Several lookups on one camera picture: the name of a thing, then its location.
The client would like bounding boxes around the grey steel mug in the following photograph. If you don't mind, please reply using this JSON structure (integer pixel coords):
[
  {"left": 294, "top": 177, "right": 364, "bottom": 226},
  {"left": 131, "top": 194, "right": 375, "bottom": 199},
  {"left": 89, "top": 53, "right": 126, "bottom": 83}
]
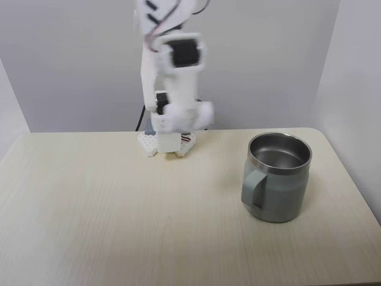
[{"left": 241, "top": 132, "right": 313, "bottom": 224}]

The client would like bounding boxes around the red white black servo wire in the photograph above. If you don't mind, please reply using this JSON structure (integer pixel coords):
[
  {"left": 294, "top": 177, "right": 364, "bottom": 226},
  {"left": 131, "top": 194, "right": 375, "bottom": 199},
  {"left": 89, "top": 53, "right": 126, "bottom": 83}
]
[{"left": 143, "top": 0, "right": 187, "bottom": 54}]

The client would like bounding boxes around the looped dark servo wire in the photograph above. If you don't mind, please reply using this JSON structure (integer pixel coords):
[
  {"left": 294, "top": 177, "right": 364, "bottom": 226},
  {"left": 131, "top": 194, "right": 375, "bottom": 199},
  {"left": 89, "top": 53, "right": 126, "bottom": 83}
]
[{"left": 192, "top": 0, "right": 211, "bottom": 15}]

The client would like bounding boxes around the white gauze dressing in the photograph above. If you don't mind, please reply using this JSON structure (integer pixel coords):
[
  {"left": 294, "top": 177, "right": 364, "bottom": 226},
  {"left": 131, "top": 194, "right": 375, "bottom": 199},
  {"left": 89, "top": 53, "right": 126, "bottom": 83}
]
[{"left": 164, "top": 100, "right": 216, "bottom": 132}]

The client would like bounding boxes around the black power cable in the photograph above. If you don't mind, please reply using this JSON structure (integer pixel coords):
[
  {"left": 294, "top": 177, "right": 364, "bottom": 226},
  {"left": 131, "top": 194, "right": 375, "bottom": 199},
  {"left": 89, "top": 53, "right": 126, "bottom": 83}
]
[{"left": 135, "top": 106, "right": 147, "bottom": 132}]

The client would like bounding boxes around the grey table clamp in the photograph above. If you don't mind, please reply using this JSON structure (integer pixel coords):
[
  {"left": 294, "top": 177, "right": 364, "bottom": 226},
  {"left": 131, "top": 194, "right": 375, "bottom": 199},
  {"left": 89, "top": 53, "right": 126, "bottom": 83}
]
[{"left": 144, "top": 119, "right": 158, "bottom": 135}]

